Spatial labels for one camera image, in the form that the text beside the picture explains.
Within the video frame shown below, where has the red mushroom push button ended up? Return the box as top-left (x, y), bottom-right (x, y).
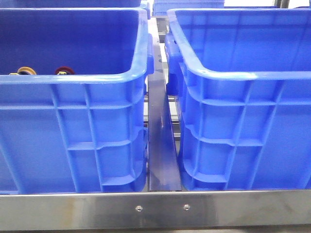
top-left (54, 66), bottom-right (75, 75)

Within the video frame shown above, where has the yellow mushroom push button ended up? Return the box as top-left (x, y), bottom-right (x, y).
top-left (10, 67), bottom-right (36, 75)

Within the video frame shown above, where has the left blue plastic bin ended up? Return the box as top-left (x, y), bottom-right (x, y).
top-left (0, 8), bottom-right (154, 194)

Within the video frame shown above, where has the blue plastic bin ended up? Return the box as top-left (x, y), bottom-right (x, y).
top-left (0, 8), bottom-right (154, 194)
top-left (165, 8), bottom-right (311, 191)

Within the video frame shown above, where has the right blue plastic bin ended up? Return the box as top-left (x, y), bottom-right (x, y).
top-left (165, 8), bottom-right (311, 191)

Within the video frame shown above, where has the far blue crate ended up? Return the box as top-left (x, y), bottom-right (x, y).
top-left (152, 0), bottom-right (225, 16)

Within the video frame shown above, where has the blue bin behind left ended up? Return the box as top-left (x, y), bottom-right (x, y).
top-left (0, 0), bottom-right (149, 9)

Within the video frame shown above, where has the dark blue divider rail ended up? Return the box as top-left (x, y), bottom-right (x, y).
top-left (148, 36), bottom-right (182, 192)

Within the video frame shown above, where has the stainless steel front rail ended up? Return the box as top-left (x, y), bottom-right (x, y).
top-left (0, 190), bottom-right (311, 231)

